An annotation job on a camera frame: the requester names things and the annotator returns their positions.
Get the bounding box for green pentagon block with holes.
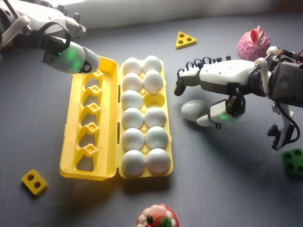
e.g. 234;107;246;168
281;148;303;180

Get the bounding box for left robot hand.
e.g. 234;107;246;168
14;0;101;75

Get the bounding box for grey table cloth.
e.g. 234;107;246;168
0;10;303;227

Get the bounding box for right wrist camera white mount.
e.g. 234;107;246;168
267;111;296;151

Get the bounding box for white plastic egg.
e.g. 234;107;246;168
121;149;146;176
121;107;144;130
121;128;145;151
145;148;171;175
122;57;143;75
121;90;144;111
142;55;163;74
144;126;169;150
143;106;167;129
181;99;211;122
122;72;143;92
143;70;164;95

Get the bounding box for yellow rectangular block two holes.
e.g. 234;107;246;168
21;169;48;196

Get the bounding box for yellow egg carton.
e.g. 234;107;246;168
59;56;173;182

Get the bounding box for yellow triangle block with holes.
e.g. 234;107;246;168
175;31;197;50

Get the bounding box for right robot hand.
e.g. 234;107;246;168
173;55;268;130

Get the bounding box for red strawberry toy cake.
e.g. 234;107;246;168
136;203;179;227

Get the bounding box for pink toy cake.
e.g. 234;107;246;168
237;25;271;60

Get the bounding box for white backdrop sheet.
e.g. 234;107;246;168
47;0;303;29

